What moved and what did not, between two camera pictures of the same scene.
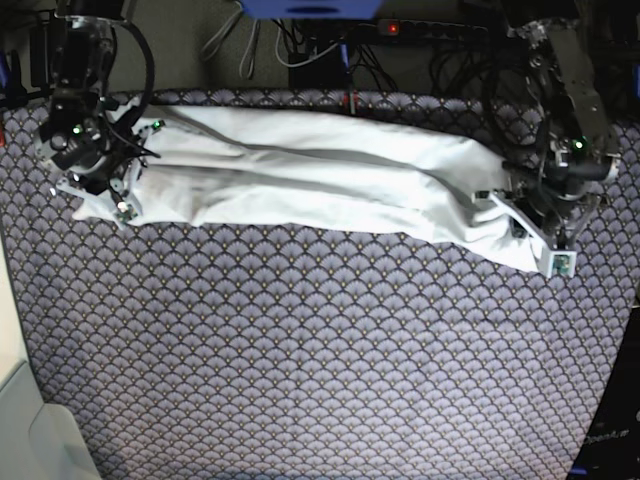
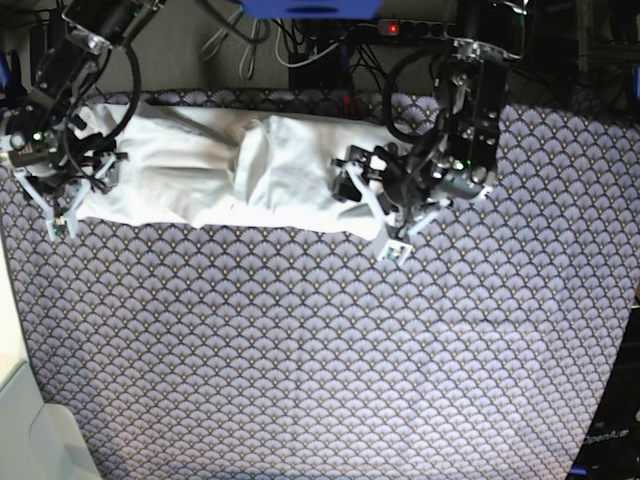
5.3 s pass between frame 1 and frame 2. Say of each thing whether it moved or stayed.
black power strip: stayed
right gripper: moved
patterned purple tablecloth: stayed
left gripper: moved
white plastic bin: stayed
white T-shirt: moved
